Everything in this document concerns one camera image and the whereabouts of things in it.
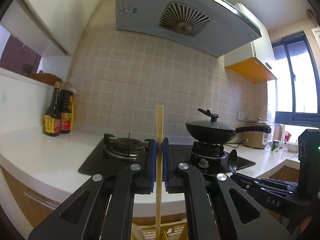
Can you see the white range hood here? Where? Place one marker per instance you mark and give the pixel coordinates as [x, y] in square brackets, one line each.
[215, 27]

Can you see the beige plastic utensil basket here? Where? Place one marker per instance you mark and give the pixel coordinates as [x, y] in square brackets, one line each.
[174, 230]

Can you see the black wok with lid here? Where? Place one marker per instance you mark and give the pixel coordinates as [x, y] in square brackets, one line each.
[214, 132]

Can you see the wooden kitchen cabinet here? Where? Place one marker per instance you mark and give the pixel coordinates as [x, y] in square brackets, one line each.
[23, 207]

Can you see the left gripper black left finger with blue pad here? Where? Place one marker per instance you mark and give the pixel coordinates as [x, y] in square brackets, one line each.
[137, 177]

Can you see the kitchen window dark frame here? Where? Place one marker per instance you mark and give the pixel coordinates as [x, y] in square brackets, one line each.
[297, 83]

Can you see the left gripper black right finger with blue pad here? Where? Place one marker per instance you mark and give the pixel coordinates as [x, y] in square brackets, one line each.
[181, 177]

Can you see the orange bottomed wall cabinet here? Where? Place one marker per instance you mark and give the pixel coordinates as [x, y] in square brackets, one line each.
[253, 61]

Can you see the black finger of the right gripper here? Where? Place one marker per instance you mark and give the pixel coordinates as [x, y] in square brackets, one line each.
[279, 187]

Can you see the gold rice cooker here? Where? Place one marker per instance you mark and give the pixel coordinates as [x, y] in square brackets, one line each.
[256, 140]

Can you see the black plastic ladle spoon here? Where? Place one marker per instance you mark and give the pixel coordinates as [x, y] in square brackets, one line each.
[232, 161]

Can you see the white upper cabinet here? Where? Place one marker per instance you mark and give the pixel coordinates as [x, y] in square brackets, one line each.
[65, 20]

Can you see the dark soy sauce bottle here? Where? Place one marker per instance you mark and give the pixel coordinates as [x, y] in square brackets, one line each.
[52, 115]

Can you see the red label sauce bottle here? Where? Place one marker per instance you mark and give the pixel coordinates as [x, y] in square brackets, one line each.
[66, 100]

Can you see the long wooden chopstick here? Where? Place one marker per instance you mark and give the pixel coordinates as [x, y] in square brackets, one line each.
[159, 166]

